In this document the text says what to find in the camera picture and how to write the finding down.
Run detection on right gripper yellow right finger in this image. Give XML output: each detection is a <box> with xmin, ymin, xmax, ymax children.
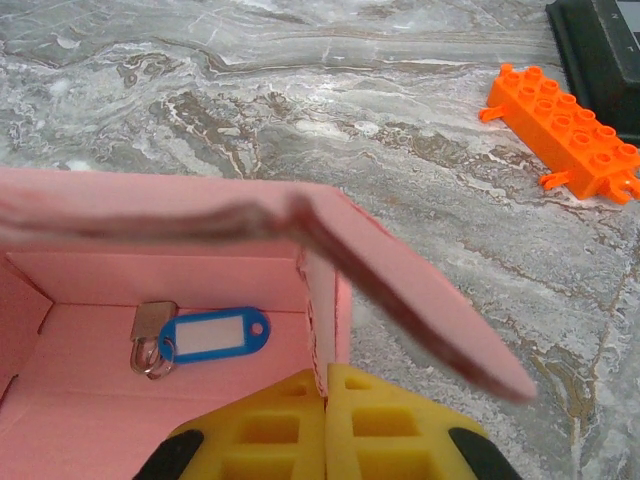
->
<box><xmin>326</xmin><ymin>363</ymin><xmax>524</xmax><ymax>480</ymax></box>

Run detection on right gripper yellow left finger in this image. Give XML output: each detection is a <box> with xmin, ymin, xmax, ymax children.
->
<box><xmin>132</xmin><ymin>368</ymin><xmax>329</xmax><ymax>480</ymax></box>

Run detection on blue key tag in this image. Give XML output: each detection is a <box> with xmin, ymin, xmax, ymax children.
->
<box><xmin>155</xmin><ymin>306</ymin><xmax>274</xmax><ymax>376</ymax></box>

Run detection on silver key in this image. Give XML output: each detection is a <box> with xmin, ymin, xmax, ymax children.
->
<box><xmin>130</xmin><ymin>300</ymin><xmax>177</xmax><ymax>380</ymax></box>

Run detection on pink paper box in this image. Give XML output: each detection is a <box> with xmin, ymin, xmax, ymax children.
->
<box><xmin>0</xmin><ymin>166</ymin><xmax>539</xmax><ymax>480</ymax></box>

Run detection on orange tool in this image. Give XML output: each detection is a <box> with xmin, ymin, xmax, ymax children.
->
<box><xmin>478</xmin><ymin>63</ymin><xmax>640</xmax><ymax>204</ymax></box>

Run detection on black grey chessboard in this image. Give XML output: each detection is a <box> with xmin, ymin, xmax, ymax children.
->
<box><xmin>544</xmin><ymin>0</ymin><xmax>640</xmax><ymax>146</ymax></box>

